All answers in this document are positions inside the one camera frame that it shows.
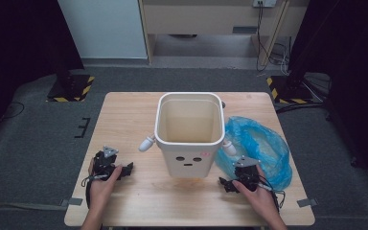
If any blue plastic bag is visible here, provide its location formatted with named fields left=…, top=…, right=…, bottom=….
left=215, top=115, right=293, bottom=192

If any person's right hand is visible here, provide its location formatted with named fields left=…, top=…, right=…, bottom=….
left=232, top=164, right=281, bottom=219

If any black curtain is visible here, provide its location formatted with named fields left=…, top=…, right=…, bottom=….
left=0, top=0, right=84, bottom=145
left=288, top=0, right=368, bottom=193

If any right hand-held gripper black cable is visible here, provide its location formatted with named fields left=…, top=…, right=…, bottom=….
left=257, top=175, right=287, bottom=213

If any grey power outlet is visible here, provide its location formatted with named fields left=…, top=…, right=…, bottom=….
left=252, top=0, right=277, bottom=8

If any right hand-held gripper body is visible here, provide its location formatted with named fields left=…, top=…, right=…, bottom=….
left=234, top=155, right=261, bottom=192

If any white trash bin with face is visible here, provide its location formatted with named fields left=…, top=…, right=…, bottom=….
left=138, top=91, right=238, bottom=179

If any person's left hand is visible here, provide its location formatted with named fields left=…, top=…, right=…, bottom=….
left=87, top=159, right=124, bottom=209

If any black power cable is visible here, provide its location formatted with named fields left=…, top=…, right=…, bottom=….
left=256, top=1, right=270, bottom=72

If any grey cable bundle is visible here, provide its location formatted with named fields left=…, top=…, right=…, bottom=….
left=267, top=41, right=291, bottom=76

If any hand-held gripper black cable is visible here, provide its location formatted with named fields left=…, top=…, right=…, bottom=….
left=257, top=175, right=287, bottom=213
left=80, top=173, right=109, bottom=209

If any white panel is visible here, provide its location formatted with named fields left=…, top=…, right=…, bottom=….
left=57, top=0, right=149, bottom=59

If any thin black floor cable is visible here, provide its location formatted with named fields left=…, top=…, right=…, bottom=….
left=0, top=101, right=26, bottom=123

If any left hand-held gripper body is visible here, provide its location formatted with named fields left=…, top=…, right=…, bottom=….
left=92, top=146, right=124, bottom=181

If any white bin rim ring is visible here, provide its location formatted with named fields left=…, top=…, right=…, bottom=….
left=153, top=91, right=226, bottom=148

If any grey tape piece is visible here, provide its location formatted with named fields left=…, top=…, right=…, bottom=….
left=60, top=196, right=84, bottom=207
left=296, top=197, right=318, bottom=208

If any left hand-held gripper black cable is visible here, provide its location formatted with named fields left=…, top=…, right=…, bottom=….
left=80, top=173, right=109, bottom=209

